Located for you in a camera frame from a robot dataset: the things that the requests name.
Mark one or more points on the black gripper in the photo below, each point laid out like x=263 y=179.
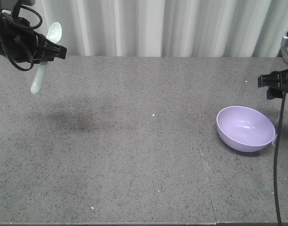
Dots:
x=18 y=39

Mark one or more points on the purple plastic bowl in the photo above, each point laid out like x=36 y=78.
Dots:
x=244 y=129

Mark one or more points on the mint green plastic spoon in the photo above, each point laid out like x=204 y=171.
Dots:
x=54 y=35

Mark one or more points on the white pleated curtain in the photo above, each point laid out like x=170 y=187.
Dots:
x=158 y=28

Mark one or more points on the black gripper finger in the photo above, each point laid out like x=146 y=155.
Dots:
x=276 y=79
x=274 y=93

